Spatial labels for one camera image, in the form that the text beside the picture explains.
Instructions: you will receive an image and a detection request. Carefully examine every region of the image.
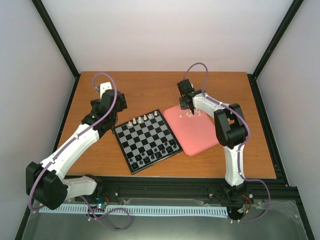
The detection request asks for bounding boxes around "pink plastic tray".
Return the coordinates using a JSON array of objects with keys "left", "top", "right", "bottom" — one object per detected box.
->
[{"left": 163, "top": 105, "right": 219, "bottom": 156}]

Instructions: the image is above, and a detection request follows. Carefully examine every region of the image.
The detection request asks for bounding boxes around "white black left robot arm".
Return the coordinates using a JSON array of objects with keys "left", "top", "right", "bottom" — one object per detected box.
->
[{"left": 25, "top": 80, "right": 127, "bottom": 210}]

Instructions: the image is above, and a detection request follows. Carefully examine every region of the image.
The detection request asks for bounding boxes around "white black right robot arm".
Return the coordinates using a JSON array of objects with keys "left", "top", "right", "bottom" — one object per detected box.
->
[{"left": 177, "top": 79, "right": 250, "bottom": 203}]

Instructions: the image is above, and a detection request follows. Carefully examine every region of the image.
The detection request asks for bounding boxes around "black grey chess board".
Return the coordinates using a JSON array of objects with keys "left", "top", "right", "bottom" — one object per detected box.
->
[{"left": 112, "top": 109, "right": 183, "bottom": 175}]

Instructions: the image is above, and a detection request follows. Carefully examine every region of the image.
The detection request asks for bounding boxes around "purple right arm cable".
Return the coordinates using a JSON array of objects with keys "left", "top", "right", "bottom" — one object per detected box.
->
[{"left": 184, "top": 62, "right": 271, "bottom": 224}]

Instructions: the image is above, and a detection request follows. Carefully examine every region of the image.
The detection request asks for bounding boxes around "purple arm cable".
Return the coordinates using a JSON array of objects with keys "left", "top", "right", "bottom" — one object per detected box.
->
[
  {"left": 184, "top": 62, "right": 271, "bottom": 224},
  {"left": 27, "top": 72, "right": 132, "bottom": 231}
]

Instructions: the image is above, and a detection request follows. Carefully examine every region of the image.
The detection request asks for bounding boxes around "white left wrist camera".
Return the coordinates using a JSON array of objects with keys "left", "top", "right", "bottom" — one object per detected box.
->
[{"left": 98, "top": 82, "right": 113, "bottom": 98}]

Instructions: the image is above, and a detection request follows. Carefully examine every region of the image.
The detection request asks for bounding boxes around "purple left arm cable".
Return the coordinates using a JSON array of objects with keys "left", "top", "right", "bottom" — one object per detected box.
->
[{"left": 27, "top": 72, "right": 132, "bottom": 231}]

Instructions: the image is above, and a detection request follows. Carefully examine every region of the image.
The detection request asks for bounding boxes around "left black corner post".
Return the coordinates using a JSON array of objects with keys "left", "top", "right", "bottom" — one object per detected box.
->
[{"left": 31, "top": 0, "right": 81, "bottom": 80}]

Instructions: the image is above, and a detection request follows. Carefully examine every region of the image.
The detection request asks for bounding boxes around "black corner post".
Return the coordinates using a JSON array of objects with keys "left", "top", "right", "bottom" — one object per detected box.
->
[
  {"left": 31, "top": 0, "right": 81, "bottom": 80},
  {"left": 251, "top": 0, "right": 305, "bottom": 80}
]

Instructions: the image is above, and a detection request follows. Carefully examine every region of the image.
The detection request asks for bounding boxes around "white slotted cable duct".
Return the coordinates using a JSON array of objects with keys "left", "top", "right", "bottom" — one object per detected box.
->
[{"left": 39, "top": 203, "right": 228, "bottom": 218}]

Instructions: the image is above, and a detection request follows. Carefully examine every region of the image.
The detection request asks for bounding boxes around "black aluminium frame rail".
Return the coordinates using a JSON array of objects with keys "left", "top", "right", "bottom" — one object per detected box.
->
[{"left": 86, "top": 176, "right": 302, "bottom": 206}]

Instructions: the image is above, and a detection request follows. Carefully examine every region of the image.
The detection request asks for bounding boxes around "right black corner post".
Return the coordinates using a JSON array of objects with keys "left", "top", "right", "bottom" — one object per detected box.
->
[{"left": 251, "top": 0, "right": 305, "bottom": 80}]

